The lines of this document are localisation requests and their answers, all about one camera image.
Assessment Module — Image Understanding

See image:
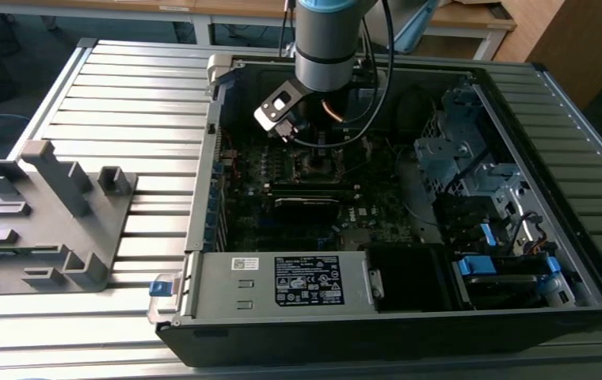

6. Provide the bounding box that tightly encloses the black PC case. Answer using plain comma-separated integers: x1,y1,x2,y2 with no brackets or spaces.
144,53,602,369

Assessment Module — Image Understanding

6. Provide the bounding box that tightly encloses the grey metal support bracket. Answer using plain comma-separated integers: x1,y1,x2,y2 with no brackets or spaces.
397,160,444,243

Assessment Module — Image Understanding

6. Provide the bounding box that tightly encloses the metal drive cage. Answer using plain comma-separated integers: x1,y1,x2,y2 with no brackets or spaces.
411,85,533,209

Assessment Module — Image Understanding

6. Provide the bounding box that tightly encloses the black hard disk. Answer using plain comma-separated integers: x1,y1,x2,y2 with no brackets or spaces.
458,275,541,310

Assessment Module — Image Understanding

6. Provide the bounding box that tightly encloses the black graphics card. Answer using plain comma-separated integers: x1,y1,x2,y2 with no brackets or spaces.
271,196,342,223

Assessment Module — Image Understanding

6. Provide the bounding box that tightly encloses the green motherboard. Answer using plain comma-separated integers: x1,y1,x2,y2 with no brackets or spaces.
215,125,446,253

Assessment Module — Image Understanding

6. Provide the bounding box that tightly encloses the grey plastic parts rack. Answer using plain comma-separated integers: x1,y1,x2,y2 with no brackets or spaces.
0,139,139,296

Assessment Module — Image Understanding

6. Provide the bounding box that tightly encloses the CPU socket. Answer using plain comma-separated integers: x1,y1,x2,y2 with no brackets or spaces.
291,148,347,185

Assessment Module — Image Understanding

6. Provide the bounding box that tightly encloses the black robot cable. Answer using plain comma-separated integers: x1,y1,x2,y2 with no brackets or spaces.
287,0,397,150

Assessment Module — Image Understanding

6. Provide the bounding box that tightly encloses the silver chipset heatsink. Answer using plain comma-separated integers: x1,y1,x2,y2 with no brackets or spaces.
342,228,377,246

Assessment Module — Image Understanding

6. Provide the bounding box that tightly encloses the wooden cabinet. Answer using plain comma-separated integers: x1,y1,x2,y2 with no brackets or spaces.
494,0,602,110

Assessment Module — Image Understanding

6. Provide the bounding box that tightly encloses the black drive cable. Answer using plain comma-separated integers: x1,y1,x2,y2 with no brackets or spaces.
444,148,494,199

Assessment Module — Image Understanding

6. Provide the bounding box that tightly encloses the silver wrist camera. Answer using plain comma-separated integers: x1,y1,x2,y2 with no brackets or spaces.
251,78,317,132

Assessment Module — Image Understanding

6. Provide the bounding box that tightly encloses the black RAM slot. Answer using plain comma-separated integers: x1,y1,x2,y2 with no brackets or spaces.
269,193,359,199
269,181,359,187
269,189,359,195
269,185,359,191

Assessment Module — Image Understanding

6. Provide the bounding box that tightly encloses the grey case release handle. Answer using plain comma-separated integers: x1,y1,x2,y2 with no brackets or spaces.
204,54,235,99

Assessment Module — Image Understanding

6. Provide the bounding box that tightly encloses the black cable loop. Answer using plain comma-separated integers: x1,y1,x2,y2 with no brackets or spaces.
394,84,437,139

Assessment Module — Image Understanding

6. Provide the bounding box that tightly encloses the blue drive carrier latch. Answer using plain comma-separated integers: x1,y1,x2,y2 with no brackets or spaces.
477,222,496,247
542,253,562,278
452,255,498,277

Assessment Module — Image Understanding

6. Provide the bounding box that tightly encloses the black plastic fan shroud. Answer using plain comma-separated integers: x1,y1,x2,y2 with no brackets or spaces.
357,243,461,314

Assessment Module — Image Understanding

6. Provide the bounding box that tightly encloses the blue case latch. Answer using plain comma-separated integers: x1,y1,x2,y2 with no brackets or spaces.
150,278,175,298

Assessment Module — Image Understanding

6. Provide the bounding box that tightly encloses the metal wire locking lever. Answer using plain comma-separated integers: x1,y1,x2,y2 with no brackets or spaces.
342,156,371,174

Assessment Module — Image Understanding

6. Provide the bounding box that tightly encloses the silver power supply unit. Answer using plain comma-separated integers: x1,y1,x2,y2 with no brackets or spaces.
174,251,382,321

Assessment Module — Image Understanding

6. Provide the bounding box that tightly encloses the wooden desk white frame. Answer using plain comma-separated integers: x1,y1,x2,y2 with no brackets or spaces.
195,0,518,61
0,0,212,47

